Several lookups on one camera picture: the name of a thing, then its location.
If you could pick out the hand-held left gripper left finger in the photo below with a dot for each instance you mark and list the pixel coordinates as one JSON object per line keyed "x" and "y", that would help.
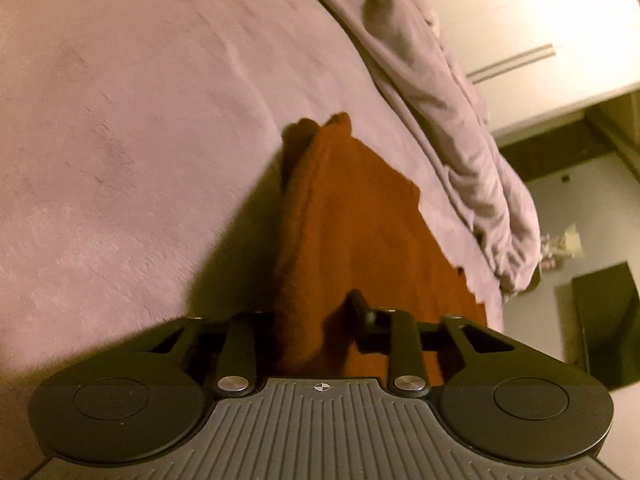
{"x": 241, "y": 345}

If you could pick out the purple fleece bed blanket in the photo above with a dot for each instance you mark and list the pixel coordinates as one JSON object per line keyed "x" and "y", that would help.
{"x": 125, "y": 135}

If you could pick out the white wardrobe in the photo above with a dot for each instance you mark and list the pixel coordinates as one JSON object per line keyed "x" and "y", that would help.
{"x": 540, "y": 25}

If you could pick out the crumpled lilac duvet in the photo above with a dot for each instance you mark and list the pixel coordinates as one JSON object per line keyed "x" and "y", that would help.
{"x": 440, "y": 125}

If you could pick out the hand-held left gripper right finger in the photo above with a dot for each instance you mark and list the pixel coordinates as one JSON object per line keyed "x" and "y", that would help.
{"x": 364, "y": 311}

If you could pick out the orange towel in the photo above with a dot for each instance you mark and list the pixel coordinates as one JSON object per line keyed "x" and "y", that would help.
{"x": 350, "y": 220}

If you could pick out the black screen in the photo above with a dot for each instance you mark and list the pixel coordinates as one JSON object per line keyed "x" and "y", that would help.
{"x": 607, "y": 325}

